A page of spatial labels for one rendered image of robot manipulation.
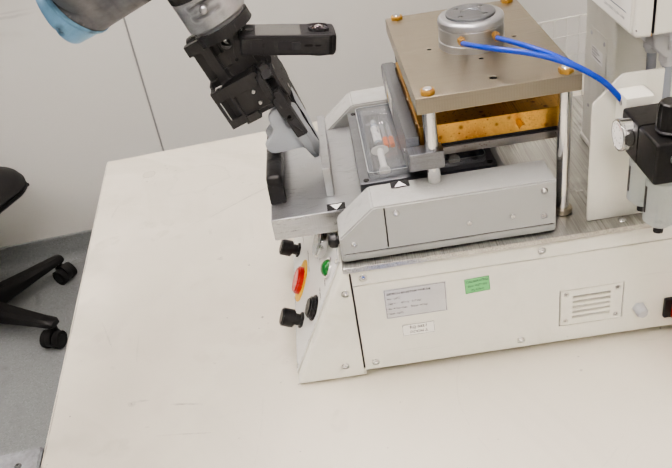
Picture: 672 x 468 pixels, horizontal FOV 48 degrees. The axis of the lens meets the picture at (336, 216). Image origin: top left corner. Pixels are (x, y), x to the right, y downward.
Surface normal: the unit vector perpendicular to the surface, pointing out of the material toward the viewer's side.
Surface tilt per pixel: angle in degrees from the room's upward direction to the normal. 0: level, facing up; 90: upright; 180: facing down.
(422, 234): 90
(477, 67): 0
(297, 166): 0
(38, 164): 90
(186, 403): 0
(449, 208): 90
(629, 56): 90
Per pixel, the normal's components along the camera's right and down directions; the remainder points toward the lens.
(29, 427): -0.14, -0.83
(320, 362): 0.07, 0.54
